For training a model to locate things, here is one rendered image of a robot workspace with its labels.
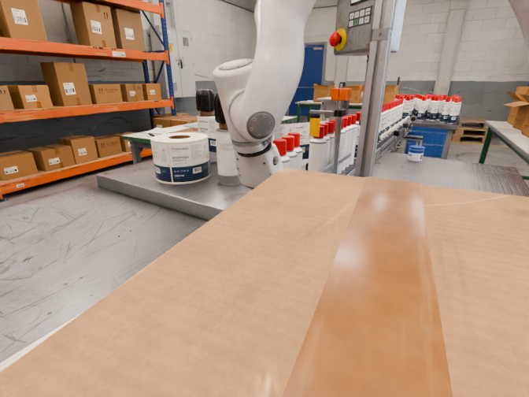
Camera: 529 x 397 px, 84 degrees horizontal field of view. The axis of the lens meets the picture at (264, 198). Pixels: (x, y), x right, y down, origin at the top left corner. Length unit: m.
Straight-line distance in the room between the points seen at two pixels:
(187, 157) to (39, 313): 0.60
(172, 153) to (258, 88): 0.61
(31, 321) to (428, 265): 0.62
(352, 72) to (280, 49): 8.19
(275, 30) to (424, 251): 0.39
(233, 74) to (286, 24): 0.11
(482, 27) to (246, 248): 8.42
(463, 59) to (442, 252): 8.29
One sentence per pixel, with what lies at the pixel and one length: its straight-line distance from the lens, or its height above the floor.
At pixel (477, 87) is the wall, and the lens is 8.49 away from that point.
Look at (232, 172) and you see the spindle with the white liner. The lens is 0.99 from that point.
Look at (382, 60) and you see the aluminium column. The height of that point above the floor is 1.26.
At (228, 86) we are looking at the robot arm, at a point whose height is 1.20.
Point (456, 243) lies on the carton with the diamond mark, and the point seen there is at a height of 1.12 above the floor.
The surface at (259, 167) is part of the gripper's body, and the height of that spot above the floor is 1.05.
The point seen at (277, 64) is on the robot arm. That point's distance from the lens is 0.47.
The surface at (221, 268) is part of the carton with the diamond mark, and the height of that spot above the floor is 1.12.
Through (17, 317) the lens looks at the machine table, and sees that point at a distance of 0.70.
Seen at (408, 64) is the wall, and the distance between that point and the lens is 8.47.
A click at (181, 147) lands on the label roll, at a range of 1.02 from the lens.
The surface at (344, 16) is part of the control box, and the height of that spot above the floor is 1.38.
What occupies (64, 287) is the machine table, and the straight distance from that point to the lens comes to 0.73.
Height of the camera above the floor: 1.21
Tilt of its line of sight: 22 degrees down
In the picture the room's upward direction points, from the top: straight up
